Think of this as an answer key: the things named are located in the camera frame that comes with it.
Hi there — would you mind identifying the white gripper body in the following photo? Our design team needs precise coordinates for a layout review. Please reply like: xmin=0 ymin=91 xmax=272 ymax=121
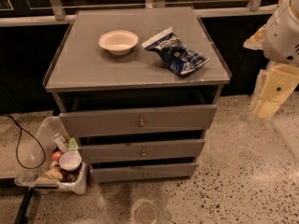
xmin=263 ymin=0 xmax=299 ymax=65

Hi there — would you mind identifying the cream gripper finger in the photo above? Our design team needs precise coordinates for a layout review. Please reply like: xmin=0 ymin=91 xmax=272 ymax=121
xmin=253 ymin=63 xmax=299 ymax=119
xmin=243 ymin=25 xmax=265 ymax=50

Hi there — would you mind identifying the grey top drawer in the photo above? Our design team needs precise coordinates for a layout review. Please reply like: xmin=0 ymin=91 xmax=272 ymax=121
xmin=60 ymin=105 xmax=217 ymax=137

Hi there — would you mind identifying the grey drawer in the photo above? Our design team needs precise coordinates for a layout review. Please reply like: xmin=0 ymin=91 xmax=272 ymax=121
xmin=90 ymin=162 xmax=196 ymax=183
xmin=78 ymin=139 xmax=205 ymax=163
xmin=60 ymin=105 xmax=217 ymax=137

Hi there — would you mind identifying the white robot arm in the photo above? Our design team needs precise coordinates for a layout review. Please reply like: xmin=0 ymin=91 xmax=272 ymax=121
xmin=244 ymin=0 xmax=299 ymax=119

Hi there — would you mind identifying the grey middle drawer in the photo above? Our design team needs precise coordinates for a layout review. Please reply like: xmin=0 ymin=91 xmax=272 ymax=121
xmin=78 ymin=139 xmax=205 ymax=163

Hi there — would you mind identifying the grey drawer cabinet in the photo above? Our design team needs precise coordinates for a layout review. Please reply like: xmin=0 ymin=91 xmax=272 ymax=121
xmin=44 ymin=7 xmax=231 ymax=169

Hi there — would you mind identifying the grey bottom drawer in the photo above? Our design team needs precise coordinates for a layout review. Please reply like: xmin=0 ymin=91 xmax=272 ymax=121
xmin=90 ymin=162 xmax=196 ymax=183

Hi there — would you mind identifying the blue chip bag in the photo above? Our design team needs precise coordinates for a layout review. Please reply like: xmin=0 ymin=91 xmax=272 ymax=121
xmin=142 ymin=27 xmax=208 ymax=76

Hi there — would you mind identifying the white bowl on cabinet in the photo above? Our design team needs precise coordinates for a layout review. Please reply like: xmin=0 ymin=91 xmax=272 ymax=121
xmin=98 ymin=30 xmax=138 ymax=56

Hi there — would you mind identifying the round floor drain cover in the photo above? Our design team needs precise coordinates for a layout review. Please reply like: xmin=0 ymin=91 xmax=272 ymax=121
xmin=135 ymin=203 xmax=158 ymax=224

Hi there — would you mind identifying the metal railing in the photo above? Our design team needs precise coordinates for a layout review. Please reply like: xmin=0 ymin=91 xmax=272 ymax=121
xmin=0 ymin=0 xmax=299 ymax=28

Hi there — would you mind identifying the green packet in bin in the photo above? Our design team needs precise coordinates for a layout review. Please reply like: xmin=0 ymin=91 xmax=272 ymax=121
xmin=68 ymin=138 xmax=78 ymax=151

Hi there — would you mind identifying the white tube in bin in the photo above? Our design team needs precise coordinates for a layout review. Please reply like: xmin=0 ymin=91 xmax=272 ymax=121
xmin=51 ymin=133 xmax=68 ymax=153

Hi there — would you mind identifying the white bowl in bin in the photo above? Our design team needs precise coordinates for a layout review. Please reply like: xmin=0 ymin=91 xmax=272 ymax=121
xmin=59 ymin=151 xmax=82 ymax=172

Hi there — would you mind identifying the red apple in bin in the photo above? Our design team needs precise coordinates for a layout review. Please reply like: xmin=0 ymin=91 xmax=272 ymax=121
xmin=51 ymin=151 xmax=63 ymax=162

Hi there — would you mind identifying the yellow snack bag in bin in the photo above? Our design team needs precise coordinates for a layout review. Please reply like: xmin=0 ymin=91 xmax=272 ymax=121
xmin=42 ymin=166 xmax=63 ymax=181

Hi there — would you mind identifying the clear plastic bin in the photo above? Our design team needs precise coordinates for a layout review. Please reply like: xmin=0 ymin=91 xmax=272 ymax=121
xmin=15 ymin=117 xmax=89 ymax=194

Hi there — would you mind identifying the black cable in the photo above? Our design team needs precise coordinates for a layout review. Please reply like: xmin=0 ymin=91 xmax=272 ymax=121
xmin=0 ymin=113 xmax=47 ymax=170

